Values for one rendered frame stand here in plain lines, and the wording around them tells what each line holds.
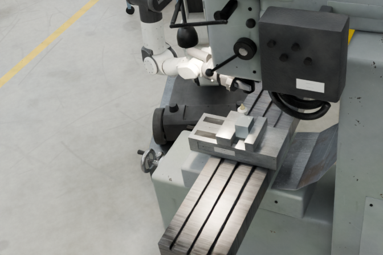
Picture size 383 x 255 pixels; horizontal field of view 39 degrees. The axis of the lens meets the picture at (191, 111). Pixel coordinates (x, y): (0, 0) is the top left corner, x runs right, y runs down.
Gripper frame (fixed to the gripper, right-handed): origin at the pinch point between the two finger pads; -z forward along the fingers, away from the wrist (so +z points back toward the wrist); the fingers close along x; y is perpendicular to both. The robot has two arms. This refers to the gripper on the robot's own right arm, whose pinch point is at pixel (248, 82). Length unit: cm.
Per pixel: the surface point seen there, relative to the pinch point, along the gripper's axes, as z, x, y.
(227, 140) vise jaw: 0.1, -14.4, 17.3
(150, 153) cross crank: 52, -11, 55
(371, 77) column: -50, -10, -27
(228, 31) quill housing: -2.0, -9.9, -26.9
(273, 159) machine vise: -16.3, -9.8, 21.5
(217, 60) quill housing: 3.0, -11.2, -15.0
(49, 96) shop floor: 224, 33, 121
